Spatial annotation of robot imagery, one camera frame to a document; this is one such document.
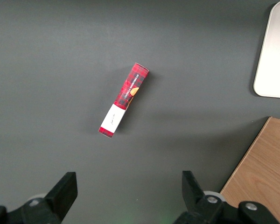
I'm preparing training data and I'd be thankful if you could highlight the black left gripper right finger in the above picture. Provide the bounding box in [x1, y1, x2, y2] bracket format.
[175, 170, 280, 224]

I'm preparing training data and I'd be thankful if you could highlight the wooden drawer cabinet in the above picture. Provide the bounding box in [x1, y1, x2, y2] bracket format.
[219, 116, 280, 224]

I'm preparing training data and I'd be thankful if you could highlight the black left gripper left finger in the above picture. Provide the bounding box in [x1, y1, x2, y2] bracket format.
[0, 172, 78, 224]

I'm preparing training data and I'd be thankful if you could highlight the red plaid cookie box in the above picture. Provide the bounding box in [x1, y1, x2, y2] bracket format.
[98, 62, 150, 139]

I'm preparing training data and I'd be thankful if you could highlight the beige plastic tray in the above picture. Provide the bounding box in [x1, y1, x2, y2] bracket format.
[253, 0, 280, 99]

